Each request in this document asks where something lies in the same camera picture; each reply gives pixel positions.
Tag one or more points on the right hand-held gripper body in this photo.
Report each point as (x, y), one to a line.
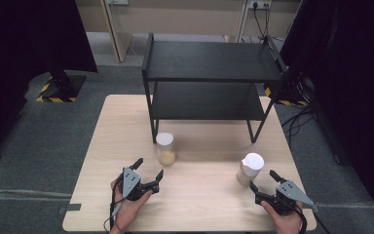
(285, 196)

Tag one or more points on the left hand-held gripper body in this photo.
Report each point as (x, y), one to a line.
(130, 184)

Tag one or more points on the white-lidded jar with pour spout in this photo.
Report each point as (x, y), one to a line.
(251, 168)

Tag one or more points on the clear jar with white lid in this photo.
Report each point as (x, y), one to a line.
(166, 148)

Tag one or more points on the black two-tier shelf rack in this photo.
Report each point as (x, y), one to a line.
(207, 84)

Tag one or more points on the person's left hand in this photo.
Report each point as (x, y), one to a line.
(128, 208)

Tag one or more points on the person's right hand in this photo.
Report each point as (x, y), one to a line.
(284, 221)

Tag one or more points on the black stand base hazard tape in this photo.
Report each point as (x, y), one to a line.
(287, 92)
(60, 87)

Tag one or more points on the black curtain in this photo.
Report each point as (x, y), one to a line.
(347, 91)
(22, 65)

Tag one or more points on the beige wooden cabinet leg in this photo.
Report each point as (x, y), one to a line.
(118, 31)

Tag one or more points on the white wall power socket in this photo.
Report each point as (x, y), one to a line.
(259, 4)

